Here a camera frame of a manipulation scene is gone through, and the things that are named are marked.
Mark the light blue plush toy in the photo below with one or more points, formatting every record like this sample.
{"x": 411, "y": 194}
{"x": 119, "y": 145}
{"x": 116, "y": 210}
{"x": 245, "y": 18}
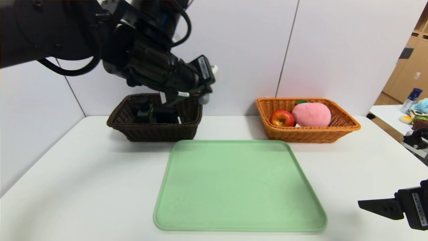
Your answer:
{"x": 422, "y": 105}

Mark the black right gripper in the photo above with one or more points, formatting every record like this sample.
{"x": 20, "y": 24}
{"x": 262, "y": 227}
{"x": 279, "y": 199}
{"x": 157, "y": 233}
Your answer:
{"x": 415, "y": 206}

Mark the white wall socket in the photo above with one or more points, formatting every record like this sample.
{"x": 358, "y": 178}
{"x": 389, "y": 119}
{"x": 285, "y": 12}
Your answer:
{"x": 417, "y": 75}

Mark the wooden cabinet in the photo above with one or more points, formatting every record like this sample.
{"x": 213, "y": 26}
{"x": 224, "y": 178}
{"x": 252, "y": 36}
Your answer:
{"x": 408, "y": 67}

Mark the dark red pouch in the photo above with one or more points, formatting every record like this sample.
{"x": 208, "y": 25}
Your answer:
{"x": 422, "y": 124}

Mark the pink plush peach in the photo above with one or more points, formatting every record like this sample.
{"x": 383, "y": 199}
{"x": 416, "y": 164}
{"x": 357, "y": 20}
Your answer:
{"x": 312, "y": 114}

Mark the white black toy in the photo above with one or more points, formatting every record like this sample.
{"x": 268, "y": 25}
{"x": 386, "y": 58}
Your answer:
{"x": 416, "y": 113}

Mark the clear bottle blue cap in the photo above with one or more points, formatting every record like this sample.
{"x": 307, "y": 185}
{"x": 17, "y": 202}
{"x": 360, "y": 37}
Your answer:
{"x": 410, "y": 100}

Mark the red apple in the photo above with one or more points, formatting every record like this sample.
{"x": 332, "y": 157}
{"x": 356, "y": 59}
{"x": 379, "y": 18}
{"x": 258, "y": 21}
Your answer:
{"x": 282, "y": 118}

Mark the dark grey wall plate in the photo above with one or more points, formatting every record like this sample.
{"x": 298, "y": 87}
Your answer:
{"x": 406, "y": 53}

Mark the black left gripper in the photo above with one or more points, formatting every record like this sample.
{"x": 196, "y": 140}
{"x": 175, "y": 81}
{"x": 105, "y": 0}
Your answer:
{"x": 204, "y": 69}

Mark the yellow white round toy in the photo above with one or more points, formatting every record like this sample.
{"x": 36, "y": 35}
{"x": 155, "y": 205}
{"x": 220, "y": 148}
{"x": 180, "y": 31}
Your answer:
{"x": 404, "y": 119}

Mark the white side table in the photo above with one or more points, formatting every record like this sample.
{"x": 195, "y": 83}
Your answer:
{"x": 389, "y": 117}

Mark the dark pump bottle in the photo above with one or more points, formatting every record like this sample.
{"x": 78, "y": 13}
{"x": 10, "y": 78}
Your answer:
{"x": 144, "y": 112}

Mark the orange wicker basket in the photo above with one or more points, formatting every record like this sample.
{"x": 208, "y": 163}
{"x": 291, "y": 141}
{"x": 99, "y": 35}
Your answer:
{"x": 317, "y": 135}

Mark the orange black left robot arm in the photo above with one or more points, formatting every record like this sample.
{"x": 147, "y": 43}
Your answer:
{"x": 67, "y": 30}

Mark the dark brown wicker basket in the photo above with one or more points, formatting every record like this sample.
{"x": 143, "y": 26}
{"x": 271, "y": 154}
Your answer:
{"x": 160, "y": 134}

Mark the green toy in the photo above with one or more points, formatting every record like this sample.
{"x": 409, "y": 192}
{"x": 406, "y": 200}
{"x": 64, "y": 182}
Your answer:
{"x": 420, "y": 118}

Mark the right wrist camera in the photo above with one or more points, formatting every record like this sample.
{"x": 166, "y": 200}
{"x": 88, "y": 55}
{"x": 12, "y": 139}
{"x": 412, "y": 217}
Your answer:
{"x": 416, "y": 139}

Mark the light green plastic tray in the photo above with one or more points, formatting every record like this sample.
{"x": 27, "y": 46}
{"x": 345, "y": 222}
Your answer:
{"x": 234, "y": 187}

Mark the black glasses case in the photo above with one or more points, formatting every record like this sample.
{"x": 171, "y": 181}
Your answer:
{"x": 165, "y": 115}

